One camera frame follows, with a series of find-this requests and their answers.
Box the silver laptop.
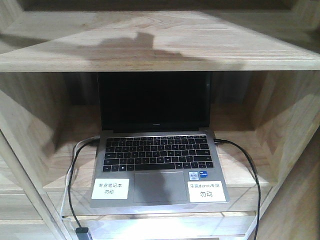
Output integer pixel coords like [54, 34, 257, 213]
[90, 71, 229, 208]

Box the wooden bookshelf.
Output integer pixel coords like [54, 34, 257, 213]
[0, 0, 320, 240]

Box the grey usb hub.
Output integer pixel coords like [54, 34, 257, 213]
[75, 227, 93, 240]

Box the white laptop cable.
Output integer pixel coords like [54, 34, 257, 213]
[60, 134, 101, 218]

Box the black laptop cable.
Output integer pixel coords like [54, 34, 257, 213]
[213, 138, 262, 240]

